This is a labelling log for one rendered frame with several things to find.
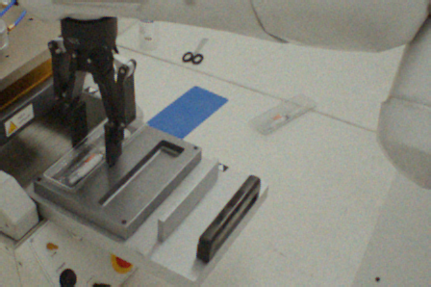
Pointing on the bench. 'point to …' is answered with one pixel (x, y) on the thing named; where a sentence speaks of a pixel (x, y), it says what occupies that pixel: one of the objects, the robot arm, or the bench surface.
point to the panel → (74, 258)
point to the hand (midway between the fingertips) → (95, 134)
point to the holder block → (128, 182)
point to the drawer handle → (250, 189)
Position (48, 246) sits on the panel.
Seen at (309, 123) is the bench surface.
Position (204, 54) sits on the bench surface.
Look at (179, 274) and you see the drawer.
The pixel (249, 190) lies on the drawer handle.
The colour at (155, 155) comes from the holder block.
